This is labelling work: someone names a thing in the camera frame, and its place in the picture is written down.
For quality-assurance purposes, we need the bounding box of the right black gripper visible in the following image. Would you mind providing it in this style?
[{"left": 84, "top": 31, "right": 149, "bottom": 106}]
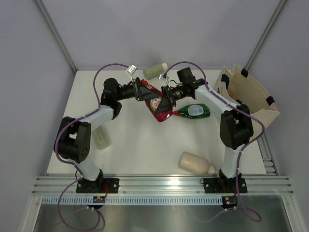
[{"left": 154, "top": 85, "right": 187, "bottom": 115}]

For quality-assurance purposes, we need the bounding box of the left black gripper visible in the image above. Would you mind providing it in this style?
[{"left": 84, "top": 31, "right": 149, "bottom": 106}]
[{"left": 114, "top": 77, "right": 158, "bottom": 102}]

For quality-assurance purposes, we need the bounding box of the large magenta dish soap bottle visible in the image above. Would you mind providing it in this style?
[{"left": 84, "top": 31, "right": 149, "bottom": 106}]
[{"left": 141, "top": 79, "right": 173, "bottom": 122}]

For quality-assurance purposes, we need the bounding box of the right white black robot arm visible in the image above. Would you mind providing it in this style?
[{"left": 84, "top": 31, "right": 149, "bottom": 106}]
[{"left": 155, "top": 68, "right": 253, "bottom": 192}]

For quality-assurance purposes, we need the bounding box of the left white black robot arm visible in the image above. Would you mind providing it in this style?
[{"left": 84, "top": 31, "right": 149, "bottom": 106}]
[{"left": 54, "top": 77, "right": 162, "bottom": 193}]

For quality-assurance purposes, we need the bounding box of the beige canvas tote bag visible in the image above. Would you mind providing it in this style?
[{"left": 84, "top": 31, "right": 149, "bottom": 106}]
[{"left": 214, "top": 64, "right": 280, "bottom": 128}]

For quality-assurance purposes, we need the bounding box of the sage green bottle white cap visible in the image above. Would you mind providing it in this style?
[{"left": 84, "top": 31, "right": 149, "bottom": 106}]
[{"left": 143, "top": 63, "right": 168, "bottom": 80}]

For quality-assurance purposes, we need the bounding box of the green dish soap bottle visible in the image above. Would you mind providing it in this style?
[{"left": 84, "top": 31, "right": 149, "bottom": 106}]
[{"left": 173, "top": 103, "right": 211, "bottom": 119}]

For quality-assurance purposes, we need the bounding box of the beige cream bottle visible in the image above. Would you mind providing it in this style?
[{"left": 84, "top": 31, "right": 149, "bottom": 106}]
[{"left": 178, "top": 152, "right": 219, "bottom": 175}]

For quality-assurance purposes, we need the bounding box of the pale green translucent bottle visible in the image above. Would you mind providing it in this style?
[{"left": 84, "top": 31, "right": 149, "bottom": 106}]
[{"left": 92, "top": 126, "right": 110, "bottom": 150}]

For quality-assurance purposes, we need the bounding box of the right small circuit board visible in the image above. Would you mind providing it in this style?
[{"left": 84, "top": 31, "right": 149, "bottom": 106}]
[{"left": 221, "top": 196, "right": 238, "bottom": 209}]

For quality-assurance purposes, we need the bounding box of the small circuit board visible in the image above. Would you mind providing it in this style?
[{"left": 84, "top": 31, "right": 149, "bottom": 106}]
[
  {"left": 93, "top": 196, "right": 106, "bottom": 203},
  {"left": 221, "top": 196, "right": 238, "bottom": 209}
]

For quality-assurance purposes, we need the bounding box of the left small circuit board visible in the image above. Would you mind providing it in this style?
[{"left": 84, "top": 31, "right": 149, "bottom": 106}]
[{"left": 93, "top": 196, "right": 106, "bottom": 203}]

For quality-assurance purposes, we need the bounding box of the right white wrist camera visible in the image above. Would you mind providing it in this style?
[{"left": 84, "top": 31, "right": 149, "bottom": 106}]
[{"left": 158, "top": 73, "right": 169, "bottom": 86}]

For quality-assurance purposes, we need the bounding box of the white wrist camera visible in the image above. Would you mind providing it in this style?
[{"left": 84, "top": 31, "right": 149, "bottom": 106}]
[
  {"left": 126, "top": 65, "right": 137, "bottom": 82},
  {"left": 158, "top": 73, "right": 169, "bottom": 86}
]

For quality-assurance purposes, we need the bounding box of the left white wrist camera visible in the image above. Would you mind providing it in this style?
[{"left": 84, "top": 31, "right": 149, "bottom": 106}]
[{"left": 126, "top": 65, "right": 137, "bottom": 82}]

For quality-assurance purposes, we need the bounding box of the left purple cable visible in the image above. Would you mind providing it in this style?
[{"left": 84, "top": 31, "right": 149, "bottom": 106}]
[{"left": 52, "top": 63, "right": 131, "bottom": 230}]

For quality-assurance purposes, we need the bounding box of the purple cable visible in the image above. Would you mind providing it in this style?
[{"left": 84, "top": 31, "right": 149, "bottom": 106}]
[
  {"left": 52, "top": 63, "right": 131, "bottom": 230},
  {"left": 164, "top": 61, "right": 266, "bottom": 223}
]

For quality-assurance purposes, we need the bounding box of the left aluminium frame post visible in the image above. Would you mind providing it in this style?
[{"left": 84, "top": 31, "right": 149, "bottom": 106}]
[{"left": 33, "top": 0, "right": 78, "bottom": 74}]

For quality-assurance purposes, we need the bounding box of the aluminium frame post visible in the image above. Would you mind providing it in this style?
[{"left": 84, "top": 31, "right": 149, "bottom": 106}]
[
  {"left": 241, "top": 0, "right": 288, "bottom": 77},
  {"left": 33, "top": 0, "right": 78, "bottom": 74}
]

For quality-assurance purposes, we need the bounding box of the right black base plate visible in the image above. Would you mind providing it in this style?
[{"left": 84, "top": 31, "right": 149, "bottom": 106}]
[{"left": 202, "top": 178, "right": 248, "bottom": 194}]

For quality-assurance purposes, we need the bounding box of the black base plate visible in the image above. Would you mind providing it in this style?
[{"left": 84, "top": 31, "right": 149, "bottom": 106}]
[
  {"left": 76, "top": 178, "right": 119, "bottom": 194},
  {"left": 202, "top": 178, "right": 248, "bottom": 194}
]

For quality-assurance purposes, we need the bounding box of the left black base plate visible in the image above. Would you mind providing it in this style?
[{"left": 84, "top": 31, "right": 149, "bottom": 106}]
[{"left": 76, "top": 178, "right": 119, "bottom": 194}]

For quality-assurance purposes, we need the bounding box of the aluminium mounting rail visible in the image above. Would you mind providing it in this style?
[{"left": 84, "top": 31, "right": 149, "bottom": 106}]
[{"left": 32, "top": 175, "right": 293, "bottom": 195}]

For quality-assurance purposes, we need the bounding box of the white slotted cable duct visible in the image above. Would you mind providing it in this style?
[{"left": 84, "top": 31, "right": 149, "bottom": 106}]
[{"left": 42, "top": 195, "right": 222, "bottom": 205}]

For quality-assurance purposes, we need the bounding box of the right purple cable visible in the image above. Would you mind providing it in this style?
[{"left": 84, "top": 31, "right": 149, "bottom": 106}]
[{"left": 164, "top": 61, "right": 266, "bottom": 223}]

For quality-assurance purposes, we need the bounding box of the right aluminium frame post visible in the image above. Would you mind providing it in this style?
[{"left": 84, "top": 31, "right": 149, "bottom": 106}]
[{"left": 241, "top": 0, "right": 288, "bottom": 77}]

